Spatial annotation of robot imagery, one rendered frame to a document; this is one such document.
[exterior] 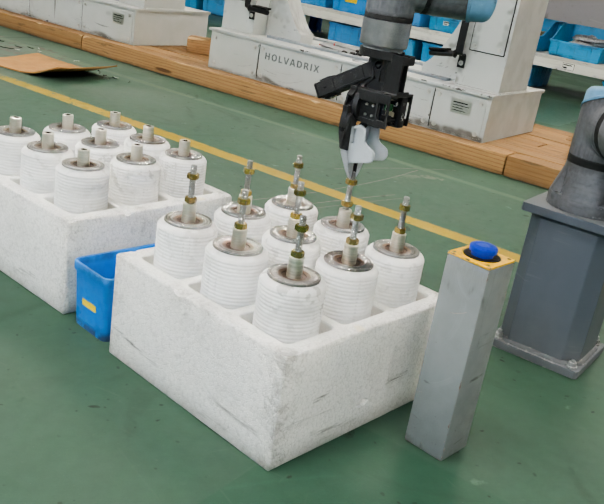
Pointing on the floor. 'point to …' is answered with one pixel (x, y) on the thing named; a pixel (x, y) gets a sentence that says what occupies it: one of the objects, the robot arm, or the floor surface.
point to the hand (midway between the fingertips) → (349, 168)
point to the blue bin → (97, 291)
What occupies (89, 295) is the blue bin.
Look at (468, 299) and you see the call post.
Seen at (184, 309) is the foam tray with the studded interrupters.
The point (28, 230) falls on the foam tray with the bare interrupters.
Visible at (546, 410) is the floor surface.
